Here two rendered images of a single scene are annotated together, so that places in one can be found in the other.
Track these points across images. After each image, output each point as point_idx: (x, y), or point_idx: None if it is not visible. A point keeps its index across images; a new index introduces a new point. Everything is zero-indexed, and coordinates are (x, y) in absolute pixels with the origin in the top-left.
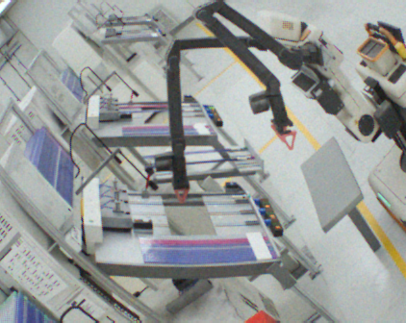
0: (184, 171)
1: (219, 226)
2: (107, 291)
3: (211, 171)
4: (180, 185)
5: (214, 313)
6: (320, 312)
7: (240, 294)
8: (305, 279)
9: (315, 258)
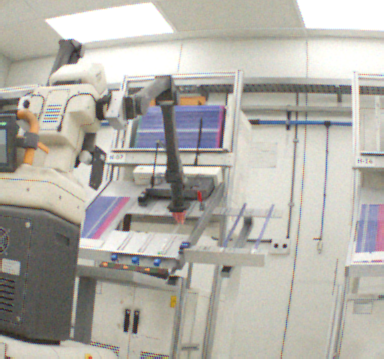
0: (171, 197)
1: (128, 234)
2: (134, 216)
3: (237, 247)
4: (169, 204)
5: None
6: None
7: (137, 308)
8: None
9: None
